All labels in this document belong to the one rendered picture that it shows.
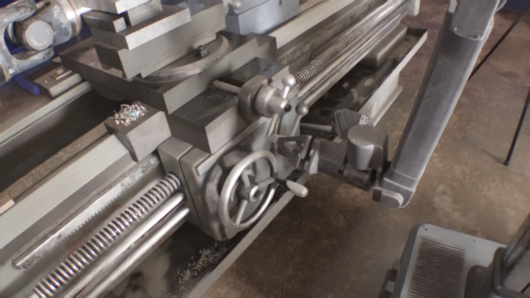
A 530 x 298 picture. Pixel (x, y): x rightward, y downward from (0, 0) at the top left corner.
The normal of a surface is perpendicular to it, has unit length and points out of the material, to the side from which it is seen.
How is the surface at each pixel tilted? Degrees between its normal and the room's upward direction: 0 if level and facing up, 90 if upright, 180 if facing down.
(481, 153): 0
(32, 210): 36
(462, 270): 0
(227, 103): 0
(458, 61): 97
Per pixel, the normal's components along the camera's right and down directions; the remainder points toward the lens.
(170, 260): -0.10, -0.76
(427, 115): -0.54, 0.63
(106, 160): 0.39, -0.42
